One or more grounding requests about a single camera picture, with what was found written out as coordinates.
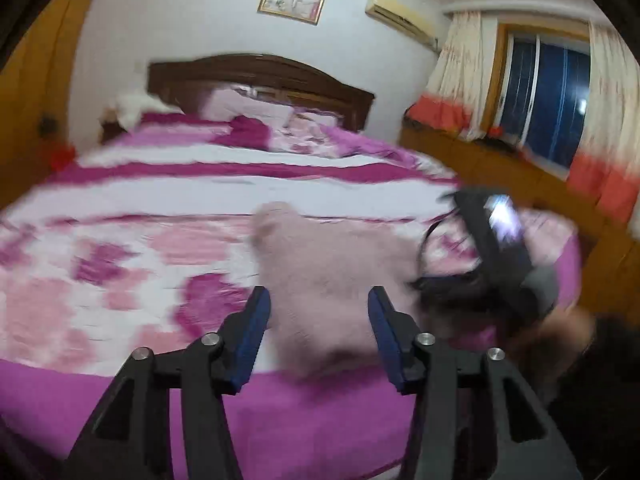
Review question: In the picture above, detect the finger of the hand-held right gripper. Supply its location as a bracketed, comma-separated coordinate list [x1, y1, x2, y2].
[409, 272, 507, 327]
[415, 209, 482, 291]

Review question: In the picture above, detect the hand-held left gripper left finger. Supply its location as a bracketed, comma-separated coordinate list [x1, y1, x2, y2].
[62, 286, 272, 480]

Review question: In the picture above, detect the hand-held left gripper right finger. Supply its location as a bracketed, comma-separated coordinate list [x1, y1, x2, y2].
[367, 286, 583, 480]

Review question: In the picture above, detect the pink knit sweater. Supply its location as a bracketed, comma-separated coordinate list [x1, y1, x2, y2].
[249, 201, 437, 379]

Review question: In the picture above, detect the person's right forearm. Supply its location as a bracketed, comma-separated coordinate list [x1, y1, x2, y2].
[520, 304, 597, 363]

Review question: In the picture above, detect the purple pillow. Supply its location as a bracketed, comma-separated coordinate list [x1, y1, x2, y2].
[320, 124, 418, 167]

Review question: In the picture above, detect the white orange curtain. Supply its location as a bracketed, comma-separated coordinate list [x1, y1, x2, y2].
[566, 19, 640, 225]
[406, 9, 497, 142]

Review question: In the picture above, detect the wooden framed window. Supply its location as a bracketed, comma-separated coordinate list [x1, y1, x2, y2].
[491, 24, 594, 182]

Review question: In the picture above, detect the floral pink pillow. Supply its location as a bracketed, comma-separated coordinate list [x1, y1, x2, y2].
[272, 107, 352, 154]

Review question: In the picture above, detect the person's dark clothing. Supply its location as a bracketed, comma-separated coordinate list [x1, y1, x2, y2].
[542, 310, 640, 480]

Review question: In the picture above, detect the bed with pink bedspread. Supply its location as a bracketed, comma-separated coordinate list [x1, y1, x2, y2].
[0, 109, 584, 480]

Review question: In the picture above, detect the pale pink pillow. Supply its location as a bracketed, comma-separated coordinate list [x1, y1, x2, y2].
[206, 85, 297, 124]

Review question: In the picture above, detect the brown wooden headboard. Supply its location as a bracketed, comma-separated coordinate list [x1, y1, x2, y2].
[148, 53, 376, 134]

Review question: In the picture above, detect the white plush toy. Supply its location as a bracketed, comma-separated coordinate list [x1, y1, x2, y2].
[97, 89, 172, 129]

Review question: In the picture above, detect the red ornament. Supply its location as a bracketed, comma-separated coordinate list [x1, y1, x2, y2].
[50, 142, 77, 168]

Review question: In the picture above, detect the wooden wardrobe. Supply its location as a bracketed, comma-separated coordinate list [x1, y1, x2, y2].
[0, 0, 109, 211]

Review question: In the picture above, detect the wall air conditioner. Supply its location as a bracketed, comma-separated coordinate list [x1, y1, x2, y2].
[364, 0, 442, 52]

